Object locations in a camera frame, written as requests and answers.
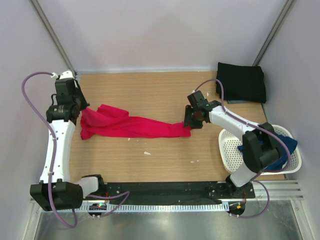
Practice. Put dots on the red t shirt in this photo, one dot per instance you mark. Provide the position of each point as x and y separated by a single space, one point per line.
109 121

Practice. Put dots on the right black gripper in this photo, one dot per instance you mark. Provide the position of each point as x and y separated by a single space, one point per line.
188 121

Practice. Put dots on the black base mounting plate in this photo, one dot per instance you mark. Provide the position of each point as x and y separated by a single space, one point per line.
166 191

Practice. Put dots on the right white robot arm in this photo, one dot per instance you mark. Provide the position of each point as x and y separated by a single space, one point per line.
238 126

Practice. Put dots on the aluminium front rail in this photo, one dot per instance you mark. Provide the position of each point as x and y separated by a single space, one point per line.
275 190

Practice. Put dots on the aluminium corner post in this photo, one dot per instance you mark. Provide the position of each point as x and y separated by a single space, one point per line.
51 33
280 19

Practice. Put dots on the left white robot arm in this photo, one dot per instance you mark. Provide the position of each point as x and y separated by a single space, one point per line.
56 168

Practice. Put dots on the right aluminium corner post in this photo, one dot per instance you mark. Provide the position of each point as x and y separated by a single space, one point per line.
280 19

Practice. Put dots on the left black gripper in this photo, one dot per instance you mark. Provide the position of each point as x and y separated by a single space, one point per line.
84 104

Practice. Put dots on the white slotted cable duct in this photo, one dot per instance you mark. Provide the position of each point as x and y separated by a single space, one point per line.
126 208

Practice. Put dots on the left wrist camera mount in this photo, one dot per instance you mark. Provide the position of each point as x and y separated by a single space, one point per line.
66 75

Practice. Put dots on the folded grey t shirt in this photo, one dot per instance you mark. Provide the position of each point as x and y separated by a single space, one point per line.
237 101

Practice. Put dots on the blue t shirt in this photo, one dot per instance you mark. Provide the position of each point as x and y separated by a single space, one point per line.
265 153

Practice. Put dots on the left aluminium corner post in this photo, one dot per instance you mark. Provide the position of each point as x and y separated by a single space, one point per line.
51 33

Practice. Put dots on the folded black t shirt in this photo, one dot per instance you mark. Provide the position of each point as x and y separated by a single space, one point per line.
241 83

